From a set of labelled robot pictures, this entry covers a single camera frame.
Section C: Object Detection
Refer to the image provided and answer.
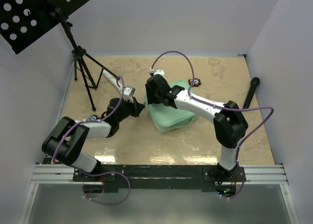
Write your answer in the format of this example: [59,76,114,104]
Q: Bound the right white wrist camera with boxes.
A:
[149,69,165,78]

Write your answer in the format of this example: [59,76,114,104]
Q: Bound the black microphone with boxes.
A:
[243,77,260,109]

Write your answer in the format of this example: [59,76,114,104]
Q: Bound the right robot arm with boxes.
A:
[145,74,248,181]

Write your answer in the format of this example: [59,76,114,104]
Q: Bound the black perforated music stand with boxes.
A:
[0,0,108,111]

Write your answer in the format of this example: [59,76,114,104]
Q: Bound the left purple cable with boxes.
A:
[51,76,132,205]

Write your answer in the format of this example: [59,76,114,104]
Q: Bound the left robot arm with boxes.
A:
[42,98,145,181]

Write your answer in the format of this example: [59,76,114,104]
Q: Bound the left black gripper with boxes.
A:
[116,96,144,123]

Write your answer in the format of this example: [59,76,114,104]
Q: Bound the white microphone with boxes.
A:
[102,70,124,93]

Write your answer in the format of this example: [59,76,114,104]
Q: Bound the mint green medicine case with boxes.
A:
[144,94,199,134]

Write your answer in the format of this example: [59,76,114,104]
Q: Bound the black base frame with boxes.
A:
[73,164,246,195]

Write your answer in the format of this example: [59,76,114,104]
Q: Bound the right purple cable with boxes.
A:
[151,50,274,200]

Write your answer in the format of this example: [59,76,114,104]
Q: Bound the purple cable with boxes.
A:
[151,50,274,200]
[51,76,132,205]

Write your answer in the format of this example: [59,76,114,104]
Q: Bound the red owl toy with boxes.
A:
[188,78,201,87]

